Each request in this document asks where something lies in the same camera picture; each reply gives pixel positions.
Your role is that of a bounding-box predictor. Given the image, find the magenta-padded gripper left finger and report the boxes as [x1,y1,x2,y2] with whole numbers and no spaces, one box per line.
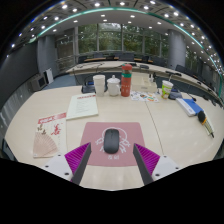
[41,142,92,186]

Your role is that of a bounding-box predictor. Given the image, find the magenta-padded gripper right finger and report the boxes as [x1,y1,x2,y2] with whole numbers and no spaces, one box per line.
[132,143,183,186]

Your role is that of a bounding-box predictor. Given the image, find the black computer mouse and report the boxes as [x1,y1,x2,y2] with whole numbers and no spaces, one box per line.
[103,128,121,155]

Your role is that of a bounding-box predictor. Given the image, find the pink mouse pad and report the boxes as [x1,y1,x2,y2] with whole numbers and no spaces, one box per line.
[80,121,146,168]

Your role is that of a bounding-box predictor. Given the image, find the red and white fan brochure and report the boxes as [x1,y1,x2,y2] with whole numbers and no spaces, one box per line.
[32,112,68,159]

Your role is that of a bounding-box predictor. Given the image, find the white leaflet with red header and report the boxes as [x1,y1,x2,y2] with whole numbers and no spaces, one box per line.
[65,93,100,121]

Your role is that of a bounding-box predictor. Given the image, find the colourful sticker sheet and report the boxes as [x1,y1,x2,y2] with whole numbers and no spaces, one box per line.
[129,90,160,103]

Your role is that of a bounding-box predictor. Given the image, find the blue and white book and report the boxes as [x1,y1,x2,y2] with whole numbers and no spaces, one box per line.
[175,97,204,117]

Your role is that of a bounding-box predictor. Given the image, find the black foam handheld microphone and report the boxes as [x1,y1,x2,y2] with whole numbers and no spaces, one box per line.
[197,110,215,139]

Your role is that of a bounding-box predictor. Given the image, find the printed paper cup with straw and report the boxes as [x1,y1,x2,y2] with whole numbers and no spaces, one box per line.
[161,73,174,100]

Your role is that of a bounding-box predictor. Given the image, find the pale green paper leaflet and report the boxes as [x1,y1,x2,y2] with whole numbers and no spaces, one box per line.
[202,111,216,136]

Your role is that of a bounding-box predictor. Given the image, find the white lidded mug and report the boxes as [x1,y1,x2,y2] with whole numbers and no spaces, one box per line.
[106,74,121,97]

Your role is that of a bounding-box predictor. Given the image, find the red thermos bottle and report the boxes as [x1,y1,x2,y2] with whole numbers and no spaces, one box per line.
[120,63,133,98]

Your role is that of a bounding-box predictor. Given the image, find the dark conference chairs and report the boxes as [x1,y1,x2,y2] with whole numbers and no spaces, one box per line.
[78,51,214,84]

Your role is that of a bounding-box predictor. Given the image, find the ceiling lights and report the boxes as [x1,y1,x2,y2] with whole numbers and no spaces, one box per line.
[9,0,224,74]

